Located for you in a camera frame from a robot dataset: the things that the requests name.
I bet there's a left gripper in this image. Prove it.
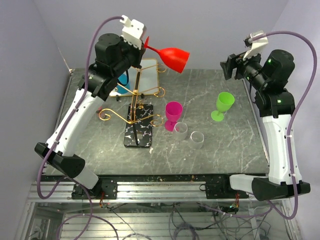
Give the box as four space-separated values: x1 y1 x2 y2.
113 35 147 78

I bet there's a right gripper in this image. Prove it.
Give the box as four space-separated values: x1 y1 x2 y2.
220 46 269 91

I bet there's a blue plastic wine glass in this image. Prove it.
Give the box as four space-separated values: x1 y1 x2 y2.
116 73 131 96

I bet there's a green plastic wine glass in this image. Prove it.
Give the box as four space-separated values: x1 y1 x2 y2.
211 92 235 122

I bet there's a red plastic wine glass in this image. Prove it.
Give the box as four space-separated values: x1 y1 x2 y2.
144 36 190 74

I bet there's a pink plastic wine glass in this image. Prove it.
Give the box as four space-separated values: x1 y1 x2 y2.
164 101 183 132

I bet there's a gold wine glass rack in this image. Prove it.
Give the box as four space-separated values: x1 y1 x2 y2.
97 63 167 148

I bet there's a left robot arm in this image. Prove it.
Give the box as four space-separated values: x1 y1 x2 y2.
34 33 146 199

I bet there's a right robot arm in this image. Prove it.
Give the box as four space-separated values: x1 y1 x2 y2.
202 49 311 201

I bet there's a gold framed mirror tray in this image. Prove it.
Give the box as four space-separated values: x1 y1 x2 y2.
109 58 159 97

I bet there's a clear glass cup right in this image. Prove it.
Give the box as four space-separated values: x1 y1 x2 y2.
188 131 205 149

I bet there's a clear glass cup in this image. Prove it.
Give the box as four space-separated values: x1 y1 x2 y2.
188 131 205 149
172 122 188 141

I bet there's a clear glass cup left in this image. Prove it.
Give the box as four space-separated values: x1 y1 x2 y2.
172 122 188 141

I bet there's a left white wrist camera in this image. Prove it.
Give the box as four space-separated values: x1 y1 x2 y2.
119 15 147 50

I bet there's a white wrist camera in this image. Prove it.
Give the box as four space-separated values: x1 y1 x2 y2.
243 30 269 60
119 15 147 50

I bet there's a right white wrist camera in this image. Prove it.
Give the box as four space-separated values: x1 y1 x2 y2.
243 30 269 60

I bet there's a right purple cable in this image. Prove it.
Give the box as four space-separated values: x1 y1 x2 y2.
197 30 318 220

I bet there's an aluminium mounting rail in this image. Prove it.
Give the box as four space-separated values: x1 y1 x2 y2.
27 174 256 203

